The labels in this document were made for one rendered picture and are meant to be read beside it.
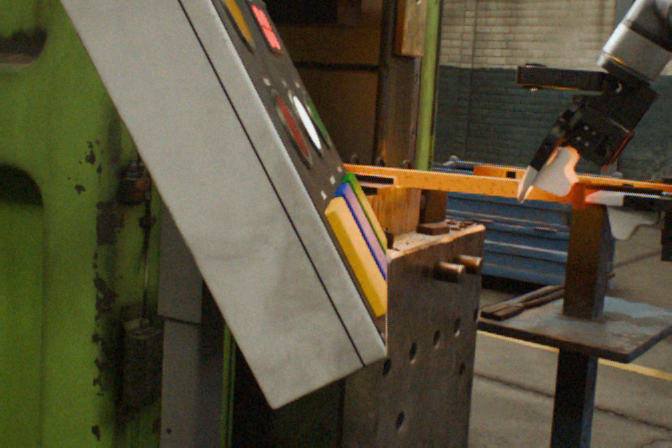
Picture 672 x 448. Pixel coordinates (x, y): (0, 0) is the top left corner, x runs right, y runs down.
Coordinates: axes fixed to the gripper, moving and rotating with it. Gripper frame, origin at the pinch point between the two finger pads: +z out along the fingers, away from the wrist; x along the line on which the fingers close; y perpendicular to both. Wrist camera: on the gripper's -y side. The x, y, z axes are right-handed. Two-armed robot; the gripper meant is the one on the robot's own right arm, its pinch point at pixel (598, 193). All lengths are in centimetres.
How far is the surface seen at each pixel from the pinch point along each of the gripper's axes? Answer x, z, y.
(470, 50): 830, 318, -66
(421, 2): 31, 39, -28
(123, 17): -74, 13, -15
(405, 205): 2.1, 27.7, 4.6
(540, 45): 817, 235, -72
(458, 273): -0.2, 18.1, 13.0
